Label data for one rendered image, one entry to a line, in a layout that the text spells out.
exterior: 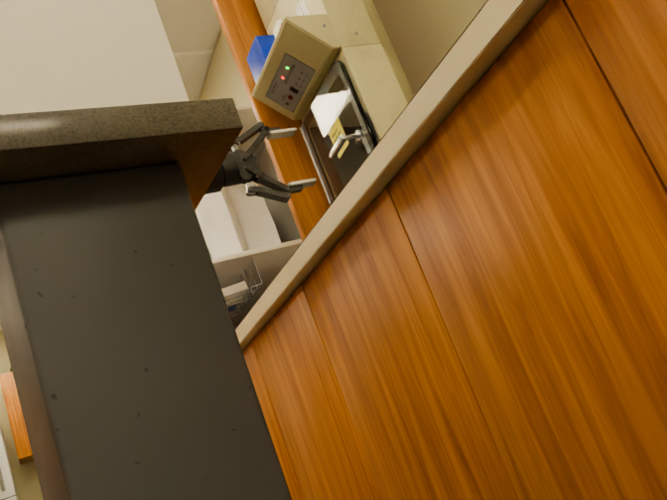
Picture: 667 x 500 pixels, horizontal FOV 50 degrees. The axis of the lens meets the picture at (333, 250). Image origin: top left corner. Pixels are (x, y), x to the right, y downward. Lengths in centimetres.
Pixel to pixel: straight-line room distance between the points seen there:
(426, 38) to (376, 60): 45
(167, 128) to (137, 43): 17
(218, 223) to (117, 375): 218
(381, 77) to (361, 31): 14
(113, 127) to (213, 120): 11
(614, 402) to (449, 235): 32
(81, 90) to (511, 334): 61
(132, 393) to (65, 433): 7
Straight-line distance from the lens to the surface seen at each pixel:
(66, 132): 76
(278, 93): 195
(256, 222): 303
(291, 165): 199
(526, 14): 86
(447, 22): 214
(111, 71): 89
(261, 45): 195
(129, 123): 78
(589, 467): 96
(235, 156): 164
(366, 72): 176
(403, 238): 114
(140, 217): 80
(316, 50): 179
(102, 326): 75
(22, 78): 87
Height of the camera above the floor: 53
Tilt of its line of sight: 15 degrees up
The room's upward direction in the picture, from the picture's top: 21 degrees counter-clockwise
